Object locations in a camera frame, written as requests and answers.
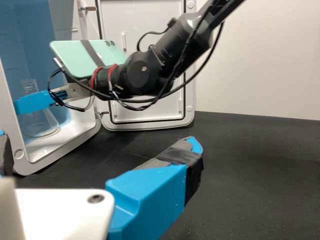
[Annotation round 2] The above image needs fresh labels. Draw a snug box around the black cable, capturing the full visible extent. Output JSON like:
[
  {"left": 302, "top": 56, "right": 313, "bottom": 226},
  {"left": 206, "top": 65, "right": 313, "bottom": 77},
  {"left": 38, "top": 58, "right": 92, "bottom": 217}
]
[{"left": 46, "top": 57, "right": 98, "bottom": 112}]

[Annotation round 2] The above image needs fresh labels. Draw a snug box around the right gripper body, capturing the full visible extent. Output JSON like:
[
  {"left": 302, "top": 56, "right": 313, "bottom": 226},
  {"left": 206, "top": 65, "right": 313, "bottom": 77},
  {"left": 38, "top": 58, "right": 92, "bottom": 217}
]
[{"left": 65, "top": 80, "right": 95, "bottom": 101}]

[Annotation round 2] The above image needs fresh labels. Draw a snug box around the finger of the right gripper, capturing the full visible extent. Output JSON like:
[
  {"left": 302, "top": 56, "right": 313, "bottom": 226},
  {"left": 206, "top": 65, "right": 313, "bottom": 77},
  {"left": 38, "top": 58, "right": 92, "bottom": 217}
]
[{"left": 14, "top": 90, "right": 69, "bottom": 116}]

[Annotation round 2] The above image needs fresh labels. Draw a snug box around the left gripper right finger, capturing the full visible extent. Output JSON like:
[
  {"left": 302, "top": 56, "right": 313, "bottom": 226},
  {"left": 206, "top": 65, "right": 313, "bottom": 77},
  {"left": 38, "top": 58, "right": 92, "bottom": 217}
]
[{"left": 104, "top": 135, "right": 205, "bottom": 240}]

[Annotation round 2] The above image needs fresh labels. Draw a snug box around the incubator door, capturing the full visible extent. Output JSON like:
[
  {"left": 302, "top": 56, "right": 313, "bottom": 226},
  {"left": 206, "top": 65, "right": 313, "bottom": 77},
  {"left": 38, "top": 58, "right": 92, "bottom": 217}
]
[{"left": 95, "top": 0, "right": 196, "bottom": 131}]

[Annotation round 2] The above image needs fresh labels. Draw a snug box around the clear flask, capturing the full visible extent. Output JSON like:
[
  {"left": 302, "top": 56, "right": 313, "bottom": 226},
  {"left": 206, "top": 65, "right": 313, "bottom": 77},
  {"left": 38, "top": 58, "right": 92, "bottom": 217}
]
[{"left": 18, "top": 78, "right": 61, "bottom": 139}]

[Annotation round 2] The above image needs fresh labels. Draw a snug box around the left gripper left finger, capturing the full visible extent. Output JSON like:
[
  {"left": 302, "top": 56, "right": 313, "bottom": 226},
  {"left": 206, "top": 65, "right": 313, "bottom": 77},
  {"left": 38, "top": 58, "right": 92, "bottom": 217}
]
[{"left": 0, "top": 129, "right": 15, "bottom": 177}]

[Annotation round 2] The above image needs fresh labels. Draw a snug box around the white incubator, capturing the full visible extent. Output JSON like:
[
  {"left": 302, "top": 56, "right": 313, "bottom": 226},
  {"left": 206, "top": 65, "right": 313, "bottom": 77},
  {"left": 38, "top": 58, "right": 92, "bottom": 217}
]
[{"left": 0, "top": 0, "right": 102, "bottom": 177}]

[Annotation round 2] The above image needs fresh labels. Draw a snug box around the right wrist camera phone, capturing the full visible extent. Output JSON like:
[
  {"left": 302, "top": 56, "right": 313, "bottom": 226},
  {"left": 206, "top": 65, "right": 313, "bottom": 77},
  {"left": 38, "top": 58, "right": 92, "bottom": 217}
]
[{"left": 49, "top": 38, "right": 130, "bottom": 81}]

